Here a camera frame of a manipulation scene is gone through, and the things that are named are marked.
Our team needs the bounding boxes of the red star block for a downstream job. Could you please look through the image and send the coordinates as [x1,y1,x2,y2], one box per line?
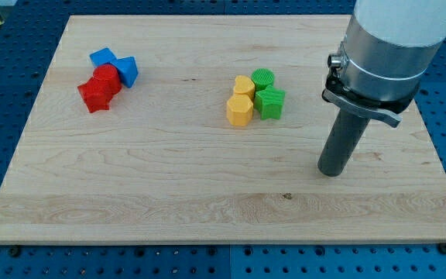
[77,77,112,113]

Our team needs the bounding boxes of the yellow heart block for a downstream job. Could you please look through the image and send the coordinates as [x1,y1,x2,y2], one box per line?
[233,75,256,101]

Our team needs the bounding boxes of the red cylinder block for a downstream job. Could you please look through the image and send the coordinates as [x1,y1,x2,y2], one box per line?
[93,64,122,95]

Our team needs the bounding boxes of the blue triangular block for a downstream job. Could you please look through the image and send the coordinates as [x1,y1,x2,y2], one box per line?
[111,57,139,88]

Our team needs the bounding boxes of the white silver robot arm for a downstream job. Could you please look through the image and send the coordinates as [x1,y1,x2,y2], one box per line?
[328,0,446,102]

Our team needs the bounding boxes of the light wooden board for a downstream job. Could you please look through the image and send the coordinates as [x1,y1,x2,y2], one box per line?
[0,15,446,246]

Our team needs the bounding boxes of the blue cube block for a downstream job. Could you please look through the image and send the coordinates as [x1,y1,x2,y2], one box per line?
[89,47,116,67]

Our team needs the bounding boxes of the yellow hexagon block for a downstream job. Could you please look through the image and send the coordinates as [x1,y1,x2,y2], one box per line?
[226,95,253,126]

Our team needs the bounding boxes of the green cylinder block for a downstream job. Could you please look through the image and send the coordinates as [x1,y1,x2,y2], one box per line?
[251,68,275,91]

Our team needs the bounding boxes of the black silver tool clamp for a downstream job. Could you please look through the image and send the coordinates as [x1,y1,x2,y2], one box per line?
[322,72,420,128]

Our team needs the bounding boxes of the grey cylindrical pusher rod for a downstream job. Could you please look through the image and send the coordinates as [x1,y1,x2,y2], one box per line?
[317,110,370,177]

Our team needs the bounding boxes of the green star block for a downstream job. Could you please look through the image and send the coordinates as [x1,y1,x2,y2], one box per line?
[254,86,286,120]

